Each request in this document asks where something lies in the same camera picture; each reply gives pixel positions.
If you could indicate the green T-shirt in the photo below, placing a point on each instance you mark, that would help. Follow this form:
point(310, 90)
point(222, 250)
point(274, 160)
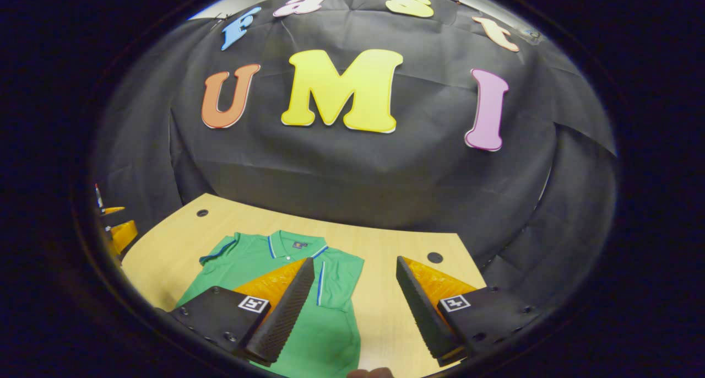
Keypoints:
point(330, 334)

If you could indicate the black backdrop cloth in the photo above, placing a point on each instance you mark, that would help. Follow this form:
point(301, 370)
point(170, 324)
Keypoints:
point(385, 174)

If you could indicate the red and white pole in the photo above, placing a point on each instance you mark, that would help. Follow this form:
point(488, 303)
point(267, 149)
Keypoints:
point(98, 196)

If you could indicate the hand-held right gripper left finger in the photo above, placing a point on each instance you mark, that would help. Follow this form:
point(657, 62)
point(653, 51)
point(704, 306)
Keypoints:
point(286, 312)

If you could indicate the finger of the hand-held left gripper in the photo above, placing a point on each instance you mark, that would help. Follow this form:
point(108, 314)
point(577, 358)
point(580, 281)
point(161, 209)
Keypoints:
point(124, 233)
point(113, 210)

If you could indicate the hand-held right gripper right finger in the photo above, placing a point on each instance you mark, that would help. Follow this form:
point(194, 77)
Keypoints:
point(421, 312)

